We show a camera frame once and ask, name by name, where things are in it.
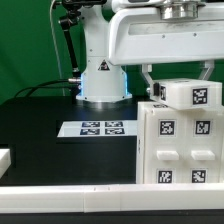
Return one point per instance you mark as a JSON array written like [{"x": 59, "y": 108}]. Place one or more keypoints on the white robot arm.
[{"x": 103, "y": 81}]

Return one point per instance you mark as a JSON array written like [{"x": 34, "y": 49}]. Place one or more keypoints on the white cube block with tag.
[{"x": 182, "y": 94}]

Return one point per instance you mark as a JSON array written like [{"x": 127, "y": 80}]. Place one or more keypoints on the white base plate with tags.
[{"x": 74, "y": 129}]

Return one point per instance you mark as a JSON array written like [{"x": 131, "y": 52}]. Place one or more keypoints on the white left fence piece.
[{"x": 5, "y": 161}]

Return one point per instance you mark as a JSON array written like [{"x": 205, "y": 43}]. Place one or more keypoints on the white front fence rail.
[{"x": 111, "y": 198}]

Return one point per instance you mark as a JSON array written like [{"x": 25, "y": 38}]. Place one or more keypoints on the white cabinet body box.
[{"x": 143, "y": 109}]

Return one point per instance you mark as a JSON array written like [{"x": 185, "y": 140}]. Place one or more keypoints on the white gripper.
[{"x": 140, "y": 36}]

